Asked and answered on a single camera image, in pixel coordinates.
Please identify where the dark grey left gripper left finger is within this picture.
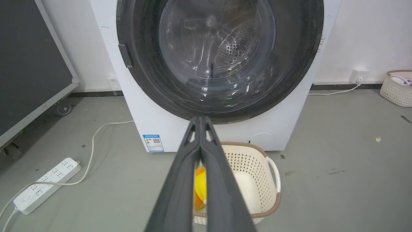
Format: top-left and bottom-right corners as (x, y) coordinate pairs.
(145, 117), (201, 232)

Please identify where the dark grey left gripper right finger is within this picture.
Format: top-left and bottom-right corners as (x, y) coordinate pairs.
(200, 116), (257, 232)

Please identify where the round dark glass washer door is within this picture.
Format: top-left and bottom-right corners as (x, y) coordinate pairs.
(116, 0), (324, 124)

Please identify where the white washing machine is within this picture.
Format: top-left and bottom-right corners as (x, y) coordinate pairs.
(89, 0), (342, 152)

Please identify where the yellow orange plush toy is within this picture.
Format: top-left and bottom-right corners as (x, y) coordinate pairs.
(194, 168), (207, 210)

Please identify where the cream perforated laundry basket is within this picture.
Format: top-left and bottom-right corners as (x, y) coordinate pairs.
(192, 142), (281, 225)

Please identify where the blue energy label sticker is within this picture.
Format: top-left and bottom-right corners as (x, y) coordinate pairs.
(143, 135), (164, 152)

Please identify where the white power strip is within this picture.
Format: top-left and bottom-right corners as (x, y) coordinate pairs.
(13, 158), (82, 215)

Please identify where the grey caster wheel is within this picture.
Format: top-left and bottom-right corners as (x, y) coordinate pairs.
(55, 102), (72, 116)

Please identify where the white woven basket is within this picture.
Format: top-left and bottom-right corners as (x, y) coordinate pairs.
(380, 70), (412, 107)

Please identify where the white power cable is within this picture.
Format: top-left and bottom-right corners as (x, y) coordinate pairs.
(29, 120), (134, 186)

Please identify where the white wall outlet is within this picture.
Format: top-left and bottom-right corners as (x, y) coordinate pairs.
(108, 77), (121, 92)

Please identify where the white power strip cord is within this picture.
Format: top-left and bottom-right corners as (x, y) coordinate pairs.
(0, 182), (36, 232)

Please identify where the white wall socket plug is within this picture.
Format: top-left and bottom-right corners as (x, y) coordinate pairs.
(349, 68), (370, 85)

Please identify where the black board with metal frame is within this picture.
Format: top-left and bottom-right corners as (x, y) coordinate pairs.
(0, 0), (80, 149)

